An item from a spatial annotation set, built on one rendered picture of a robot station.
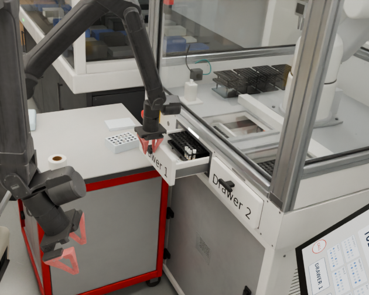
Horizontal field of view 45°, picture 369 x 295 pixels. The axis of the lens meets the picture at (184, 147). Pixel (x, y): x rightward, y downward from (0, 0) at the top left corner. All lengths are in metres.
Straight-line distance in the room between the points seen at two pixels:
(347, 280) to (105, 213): 1.14
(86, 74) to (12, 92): 1.52
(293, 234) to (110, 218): 0.82
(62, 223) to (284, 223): 0.68
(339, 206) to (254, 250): 0.31
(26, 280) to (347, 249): 1.75
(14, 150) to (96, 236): 1.12
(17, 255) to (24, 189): 1.68
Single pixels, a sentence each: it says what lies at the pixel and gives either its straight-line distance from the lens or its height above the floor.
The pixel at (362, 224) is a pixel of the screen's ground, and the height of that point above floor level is 1.11.
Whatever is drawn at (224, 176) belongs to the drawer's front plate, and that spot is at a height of 0.90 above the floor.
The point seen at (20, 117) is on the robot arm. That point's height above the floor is 1.35.
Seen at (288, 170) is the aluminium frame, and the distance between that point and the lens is 1.31.
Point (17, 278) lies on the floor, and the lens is 2.49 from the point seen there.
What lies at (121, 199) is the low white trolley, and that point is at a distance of 1.91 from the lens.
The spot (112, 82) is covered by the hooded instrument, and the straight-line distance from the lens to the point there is 2.42.
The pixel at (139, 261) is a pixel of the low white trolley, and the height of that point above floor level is 0.23.
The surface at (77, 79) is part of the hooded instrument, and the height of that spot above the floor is 0.88.
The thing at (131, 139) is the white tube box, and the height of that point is 0.80.
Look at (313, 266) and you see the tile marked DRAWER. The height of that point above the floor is 1.00.
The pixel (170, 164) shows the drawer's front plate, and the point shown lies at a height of 0.90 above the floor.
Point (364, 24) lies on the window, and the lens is 1.26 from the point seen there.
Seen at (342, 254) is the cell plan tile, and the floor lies 1.06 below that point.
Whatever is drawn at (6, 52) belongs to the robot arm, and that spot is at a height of 1.47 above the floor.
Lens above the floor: 1.73
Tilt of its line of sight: 29 degrees down
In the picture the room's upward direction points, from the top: 5 degrees clockwise
